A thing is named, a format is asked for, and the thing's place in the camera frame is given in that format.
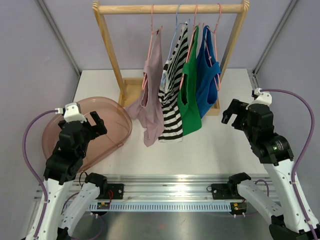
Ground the green tank top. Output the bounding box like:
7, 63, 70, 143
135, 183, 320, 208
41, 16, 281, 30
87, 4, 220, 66
177, 25, 202, 136

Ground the blue tank top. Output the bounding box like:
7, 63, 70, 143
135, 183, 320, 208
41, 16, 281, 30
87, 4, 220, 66
196, 25, 221, 118

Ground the mauve pink tank top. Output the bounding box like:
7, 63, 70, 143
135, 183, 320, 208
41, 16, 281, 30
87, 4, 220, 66
125, 28, 164, 147

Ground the black white striped tank top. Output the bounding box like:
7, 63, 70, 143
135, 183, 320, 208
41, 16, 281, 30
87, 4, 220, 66
158, 22, 189, 143

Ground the light blue wire hanger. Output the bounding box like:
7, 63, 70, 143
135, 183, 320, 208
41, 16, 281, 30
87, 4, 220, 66
160, 3, 191, 87

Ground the pink hanger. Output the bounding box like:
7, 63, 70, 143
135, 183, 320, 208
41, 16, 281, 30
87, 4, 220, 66
141, 4, 159, 90
204, 3, 222, 92
179, 4, 199, 90

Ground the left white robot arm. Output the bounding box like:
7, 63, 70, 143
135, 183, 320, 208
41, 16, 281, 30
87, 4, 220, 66
22, 108, 108, 240

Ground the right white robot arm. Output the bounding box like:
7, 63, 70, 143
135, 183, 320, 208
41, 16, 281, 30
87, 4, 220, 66
221, 99, 320, 240

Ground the translucent pink plastic basin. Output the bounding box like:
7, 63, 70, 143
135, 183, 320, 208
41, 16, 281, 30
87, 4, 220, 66
42, 97, 132, 172

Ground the wooden clothes rack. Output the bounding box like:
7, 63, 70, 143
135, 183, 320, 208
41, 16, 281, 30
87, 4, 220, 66
92, 0, 250, 108

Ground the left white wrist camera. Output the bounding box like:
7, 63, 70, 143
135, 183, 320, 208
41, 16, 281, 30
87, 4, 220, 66
55, 102, 87, 123

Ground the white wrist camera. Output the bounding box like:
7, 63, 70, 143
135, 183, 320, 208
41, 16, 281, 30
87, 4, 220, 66
246, 88, 272, 110
55, 102, 87, 123

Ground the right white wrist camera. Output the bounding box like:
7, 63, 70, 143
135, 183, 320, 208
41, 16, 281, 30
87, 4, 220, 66
246, 88, 272, 110

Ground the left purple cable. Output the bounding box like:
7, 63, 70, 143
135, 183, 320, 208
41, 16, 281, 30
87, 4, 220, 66
21, 109, 59, 238

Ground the purple cable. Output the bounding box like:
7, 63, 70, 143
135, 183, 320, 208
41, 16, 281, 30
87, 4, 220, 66
21, 109, 59, 238
261, 88, 320, 233

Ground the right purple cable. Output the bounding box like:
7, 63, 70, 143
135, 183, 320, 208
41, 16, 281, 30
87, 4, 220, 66
261, 88, 320, 233

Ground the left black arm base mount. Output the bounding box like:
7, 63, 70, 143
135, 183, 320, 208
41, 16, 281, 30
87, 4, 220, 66
97, 183, 125, 201

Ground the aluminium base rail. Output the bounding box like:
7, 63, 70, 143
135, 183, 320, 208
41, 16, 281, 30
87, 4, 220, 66
32, 173, 283, 213

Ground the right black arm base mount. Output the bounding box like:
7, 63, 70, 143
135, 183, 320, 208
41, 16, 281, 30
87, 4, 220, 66
206, 183, 235, 200

